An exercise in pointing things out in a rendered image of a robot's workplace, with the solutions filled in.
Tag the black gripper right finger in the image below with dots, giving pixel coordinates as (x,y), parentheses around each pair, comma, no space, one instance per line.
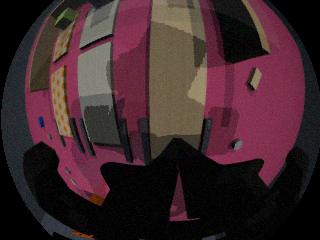
(201,176)

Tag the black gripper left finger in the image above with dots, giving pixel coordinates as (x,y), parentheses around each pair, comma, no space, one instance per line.
(157,178)

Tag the blue disc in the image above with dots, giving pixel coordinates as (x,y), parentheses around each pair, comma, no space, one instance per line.
(41,122)

